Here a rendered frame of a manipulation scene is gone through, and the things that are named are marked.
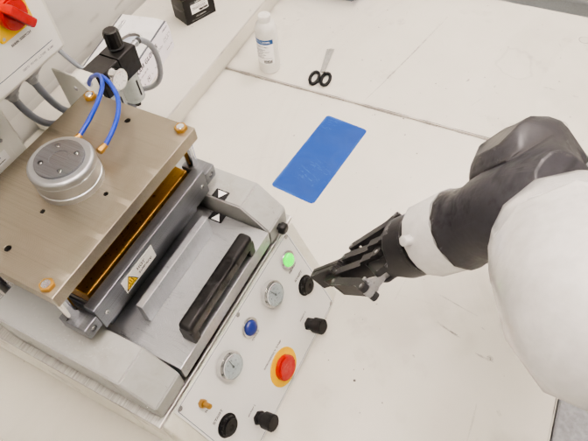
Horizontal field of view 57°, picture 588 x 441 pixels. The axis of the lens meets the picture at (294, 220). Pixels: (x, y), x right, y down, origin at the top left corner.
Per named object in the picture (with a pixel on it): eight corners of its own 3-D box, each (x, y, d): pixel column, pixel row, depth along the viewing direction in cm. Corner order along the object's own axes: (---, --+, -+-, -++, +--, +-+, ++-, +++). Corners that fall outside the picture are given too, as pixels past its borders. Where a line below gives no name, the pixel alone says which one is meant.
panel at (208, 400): (245, 470, 78) (172, 411, 67) (332, 301, 93) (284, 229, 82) (255, 475, 77) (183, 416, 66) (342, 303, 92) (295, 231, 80)
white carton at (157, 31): (86, 102, 120) (73, 76, 114) (129, 39, 133) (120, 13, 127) (135, 110, 118) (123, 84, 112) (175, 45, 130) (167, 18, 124)
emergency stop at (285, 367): (280, 383, 84) (268, 370, 81) (291, 360, 86) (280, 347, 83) (288, 386, 83) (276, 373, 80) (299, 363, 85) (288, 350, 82)
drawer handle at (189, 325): (183, 338, 67) (175, 325, 64) (243, 246, 75) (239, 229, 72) (196, 345, 67) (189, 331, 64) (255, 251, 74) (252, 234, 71)
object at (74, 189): (-59, 259, 71) (-127, 199, 60) (94, 108, 86) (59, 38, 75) (85, 334, 63) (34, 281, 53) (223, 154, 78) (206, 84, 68)
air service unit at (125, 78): (93, 138, 88) (54, 65, 76) (145, 83, 96) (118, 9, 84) (118, 148, 87) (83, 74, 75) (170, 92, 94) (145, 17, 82)
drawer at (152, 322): (17, 290, 77) (-11, 262, 71) (112, 182, 88) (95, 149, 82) (187, 380, 68) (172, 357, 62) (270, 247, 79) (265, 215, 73)
